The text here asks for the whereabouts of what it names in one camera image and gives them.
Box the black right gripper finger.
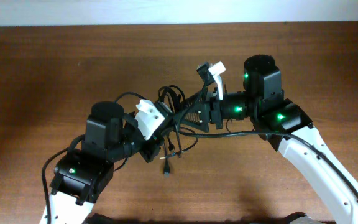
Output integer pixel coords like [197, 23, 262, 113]
[178, 91, 210, 109]
[174, 104, 210, 133]

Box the thick black HDMI cable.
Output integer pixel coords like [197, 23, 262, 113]
[157, 85, 188, 177]

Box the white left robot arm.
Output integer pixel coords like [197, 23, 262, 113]
[40, 99, 172, 223]

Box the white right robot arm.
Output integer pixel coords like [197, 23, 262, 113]
[190, 55, 358, 223]

